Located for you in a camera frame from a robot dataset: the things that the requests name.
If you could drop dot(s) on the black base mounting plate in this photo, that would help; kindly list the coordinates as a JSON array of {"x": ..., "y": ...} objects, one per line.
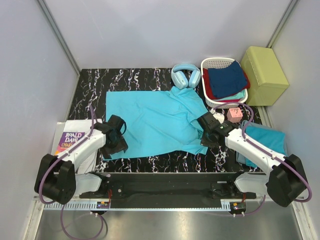
[{"x": 162, "y": 191}]

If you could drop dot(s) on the aluminium rail frame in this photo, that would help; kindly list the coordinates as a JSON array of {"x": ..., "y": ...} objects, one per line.
[{"x": 174, "y": 217}]

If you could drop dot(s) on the turquoise t-shirt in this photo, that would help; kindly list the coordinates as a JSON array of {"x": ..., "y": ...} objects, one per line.
[{"x": 158, "y": 122}]

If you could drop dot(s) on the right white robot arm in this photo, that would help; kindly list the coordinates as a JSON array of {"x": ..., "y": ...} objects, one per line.
[{"x": 283, "y": 178}]

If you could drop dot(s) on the pink cube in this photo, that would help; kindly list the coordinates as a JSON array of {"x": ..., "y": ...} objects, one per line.
[{"x": 234, "y": 115}]

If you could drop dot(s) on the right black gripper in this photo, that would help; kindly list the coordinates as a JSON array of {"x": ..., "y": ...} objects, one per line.
[{"x": 205, "y": 143}]

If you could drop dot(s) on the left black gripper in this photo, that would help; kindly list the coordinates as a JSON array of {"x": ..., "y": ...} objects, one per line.
[{"x": 116, "y": 146}]

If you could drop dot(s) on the yellow-green storage box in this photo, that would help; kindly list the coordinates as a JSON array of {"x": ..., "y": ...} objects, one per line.
[{"x": 267, "y": 79}]

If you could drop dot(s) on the red folded t-shirt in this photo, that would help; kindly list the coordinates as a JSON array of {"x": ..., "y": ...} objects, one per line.
[{"x": 209, "y": 91}]

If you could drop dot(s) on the pile of teal t-shirts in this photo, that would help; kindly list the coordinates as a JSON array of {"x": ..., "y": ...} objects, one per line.
[{"x": 272, "y": 139}]

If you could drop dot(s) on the navy blue folded t-shirt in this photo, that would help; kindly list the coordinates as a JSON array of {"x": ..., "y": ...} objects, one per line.
[{"x": 228, "y": 81}]

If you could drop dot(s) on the teal folded t-shirt in basket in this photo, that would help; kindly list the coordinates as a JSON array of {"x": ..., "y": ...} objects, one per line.
[{"x": 237, "y": 96}]

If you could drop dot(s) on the white paper sheets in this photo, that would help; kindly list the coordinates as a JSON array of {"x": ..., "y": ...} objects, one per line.
[{"x": 75, "y": 123}]

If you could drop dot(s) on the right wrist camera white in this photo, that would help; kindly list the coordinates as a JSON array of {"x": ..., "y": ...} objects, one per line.
[{"x": 218, "y": 116}]

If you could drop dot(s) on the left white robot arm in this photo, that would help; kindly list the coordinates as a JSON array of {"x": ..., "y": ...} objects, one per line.
[{"x": 57, "y": 180}]

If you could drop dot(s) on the white plastic laundry basket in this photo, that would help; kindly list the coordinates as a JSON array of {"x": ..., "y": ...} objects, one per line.
[{"x": 219, "y": 63}]

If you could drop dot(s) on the light blue headphones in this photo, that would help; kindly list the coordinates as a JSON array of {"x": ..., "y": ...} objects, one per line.
[{"x": 179, "y": 78}]

